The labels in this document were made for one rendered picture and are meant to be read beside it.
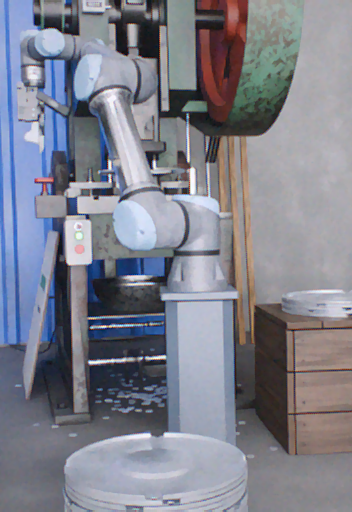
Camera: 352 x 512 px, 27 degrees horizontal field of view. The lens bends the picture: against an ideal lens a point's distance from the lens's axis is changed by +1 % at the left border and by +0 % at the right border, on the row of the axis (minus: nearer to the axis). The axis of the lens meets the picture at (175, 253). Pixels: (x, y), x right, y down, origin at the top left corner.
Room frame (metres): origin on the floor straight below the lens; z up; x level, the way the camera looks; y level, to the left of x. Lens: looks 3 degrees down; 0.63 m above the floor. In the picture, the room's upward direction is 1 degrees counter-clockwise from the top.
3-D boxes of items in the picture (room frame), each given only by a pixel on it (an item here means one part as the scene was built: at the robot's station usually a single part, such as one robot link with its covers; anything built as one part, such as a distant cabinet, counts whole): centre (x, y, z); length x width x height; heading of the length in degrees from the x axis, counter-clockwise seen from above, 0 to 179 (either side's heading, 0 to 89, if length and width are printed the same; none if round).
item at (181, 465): (1.14, 0.04, 0.24); 0.29 x 0.29 x 0.01
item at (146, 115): (2.52, 0.12, 1.04); 0.17 x 0.15 x 0.30; 13
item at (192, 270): (1.78, -0.05, 0.50); 0.15 x 0.15 x 0.10
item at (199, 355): (1.78, -0.05, 0.23); 0.19 x 0.19 x 0.45; 2
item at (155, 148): (2.56, 0.14, 0.86); 0.20 x 0.16 x 0.05; 103
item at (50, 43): (2.18, 0.35, 1.15); 0.11 x 0.11 x 0.08; 34
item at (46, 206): (2.26, 0.39, 0.62); 0.10 x 0.06 x 0.20; 103
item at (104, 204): (2.56, 0.13, 0.68); 0.45 x 0.30 x 0.06; 103
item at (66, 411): (2.63, 0.43, 0.45); 0.92 x 0.12 x 0.90; 13
